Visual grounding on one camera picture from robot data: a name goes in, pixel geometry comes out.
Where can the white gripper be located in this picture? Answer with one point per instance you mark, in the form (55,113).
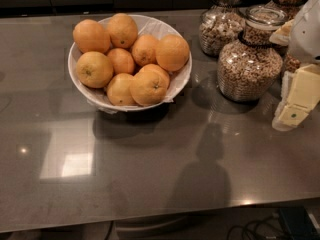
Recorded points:
(306,37)

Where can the orange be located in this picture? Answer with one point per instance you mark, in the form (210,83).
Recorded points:
(94,69)
(123,30)
(148,88)
(160,71)
(118,90)
(172,52)
(90,35)
(143,50)

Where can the white bowl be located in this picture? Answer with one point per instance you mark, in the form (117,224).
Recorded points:
(98,99)

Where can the black box under table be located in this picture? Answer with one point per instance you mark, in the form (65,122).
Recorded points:
(297,224)

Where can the orange centre small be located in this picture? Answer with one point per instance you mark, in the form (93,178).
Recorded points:
(121,60)

